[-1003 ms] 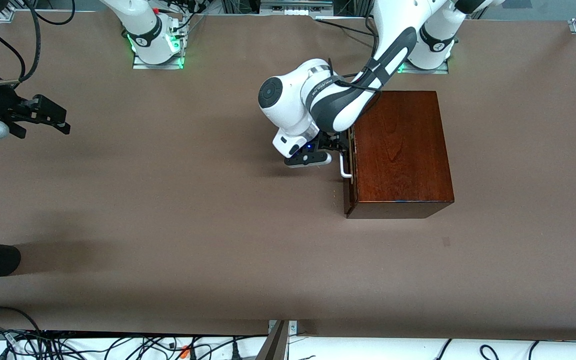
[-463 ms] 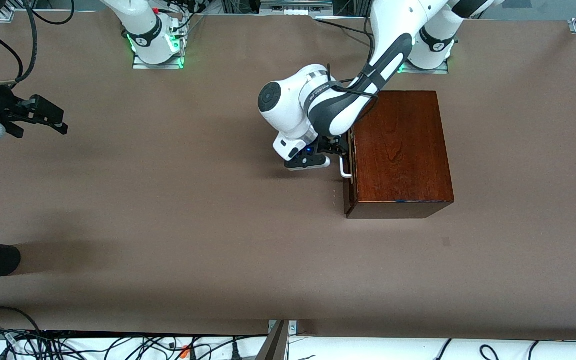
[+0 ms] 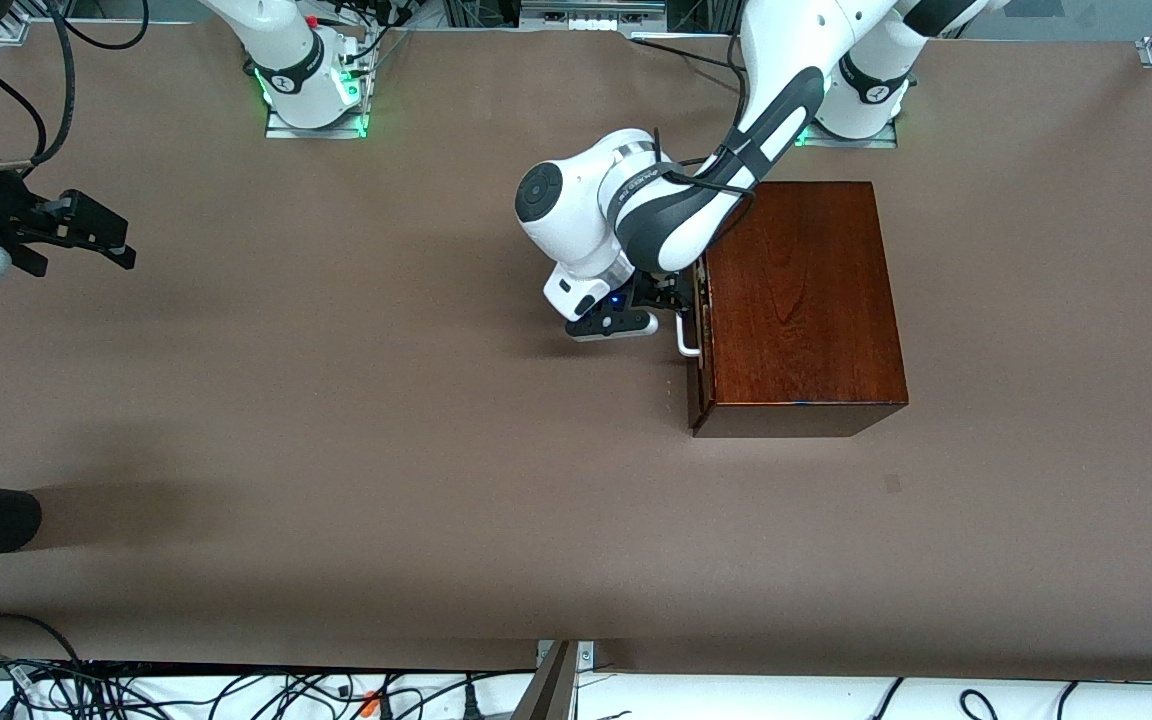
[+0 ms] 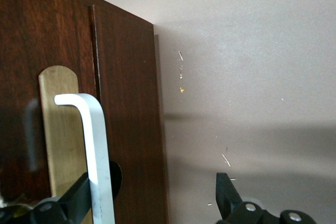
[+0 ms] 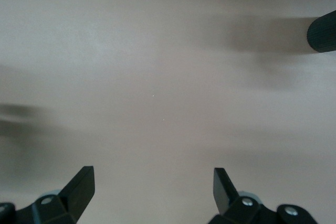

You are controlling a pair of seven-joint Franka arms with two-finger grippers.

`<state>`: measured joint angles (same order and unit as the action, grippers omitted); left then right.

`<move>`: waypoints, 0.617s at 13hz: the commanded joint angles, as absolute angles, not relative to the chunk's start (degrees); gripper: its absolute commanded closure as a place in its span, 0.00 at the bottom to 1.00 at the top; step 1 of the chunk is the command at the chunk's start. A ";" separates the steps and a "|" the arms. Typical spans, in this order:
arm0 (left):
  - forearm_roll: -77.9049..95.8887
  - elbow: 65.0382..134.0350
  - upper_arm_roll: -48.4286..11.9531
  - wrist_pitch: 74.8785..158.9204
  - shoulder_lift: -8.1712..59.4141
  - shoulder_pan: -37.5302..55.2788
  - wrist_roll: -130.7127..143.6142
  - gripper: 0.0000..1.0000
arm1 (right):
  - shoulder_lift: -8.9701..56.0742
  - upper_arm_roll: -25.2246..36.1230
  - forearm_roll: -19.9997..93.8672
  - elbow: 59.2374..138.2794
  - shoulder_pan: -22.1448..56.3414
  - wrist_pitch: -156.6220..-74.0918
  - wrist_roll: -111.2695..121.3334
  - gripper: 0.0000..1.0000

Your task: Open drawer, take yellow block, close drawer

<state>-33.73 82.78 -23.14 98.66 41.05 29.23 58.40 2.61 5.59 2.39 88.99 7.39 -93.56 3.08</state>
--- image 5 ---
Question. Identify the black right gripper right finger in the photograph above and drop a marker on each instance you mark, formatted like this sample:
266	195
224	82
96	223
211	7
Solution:
223	190

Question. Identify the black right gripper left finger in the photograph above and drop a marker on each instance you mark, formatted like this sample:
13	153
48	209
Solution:
78	190

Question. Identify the black ribbed cylinder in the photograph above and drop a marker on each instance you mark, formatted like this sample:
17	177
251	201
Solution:
323	33

